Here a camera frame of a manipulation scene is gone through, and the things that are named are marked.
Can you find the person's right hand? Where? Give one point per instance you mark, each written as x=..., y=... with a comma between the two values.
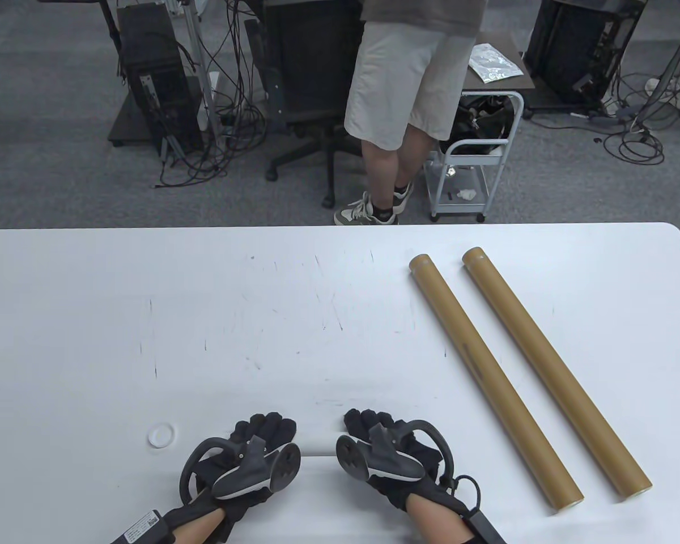
x=368, y=422

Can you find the person's left hand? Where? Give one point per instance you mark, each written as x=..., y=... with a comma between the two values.
x=266, y=428

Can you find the black grey hand controller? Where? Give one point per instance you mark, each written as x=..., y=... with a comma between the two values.
x=243, y=476
x=391, y=462

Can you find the white plastic tube cap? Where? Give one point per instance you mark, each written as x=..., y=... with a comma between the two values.
x=161, y=436

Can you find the brown cardboard mailing tube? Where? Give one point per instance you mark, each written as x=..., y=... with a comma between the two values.
x=476, y=368
x=549, y=362

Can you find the person's right forearm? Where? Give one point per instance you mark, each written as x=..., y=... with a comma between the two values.
x=436, y=524

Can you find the person's left forearm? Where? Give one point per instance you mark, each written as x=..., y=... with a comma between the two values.
x=201, y=530

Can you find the black right wrist pack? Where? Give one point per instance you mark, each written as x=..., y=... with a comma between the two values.
x=484, y=527

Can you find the grey labelled left wrist pack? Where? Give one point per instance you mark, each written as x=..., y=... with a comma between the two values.
x=141, y=527

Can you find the white crumpled paper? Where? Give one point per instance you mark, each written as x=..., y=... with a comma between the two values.
x=466, y=195

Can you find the white metal utility cart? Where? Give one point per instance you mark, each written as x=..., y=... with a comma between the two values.
x=476, y=160

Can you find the black headset gear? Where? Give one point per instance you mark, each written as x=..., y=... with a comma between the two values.
x=481, y=122

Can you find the black mesh office chair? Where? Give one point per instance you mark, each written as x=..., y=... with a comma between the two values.
x=306, y=68

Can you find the small brown top side table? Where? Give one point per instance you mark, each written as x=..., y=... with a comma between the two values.
x=510, y=85

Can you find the crumpled silver foil bag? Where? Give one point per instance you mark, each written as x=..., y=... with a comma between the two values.
x=493, y=63

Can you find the black computer tower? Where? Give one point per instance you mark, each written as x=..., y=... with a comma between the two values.
x=153, y=56

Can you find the black computer rack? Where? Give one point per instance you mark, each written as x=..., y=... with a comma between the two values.
x=572, y=51

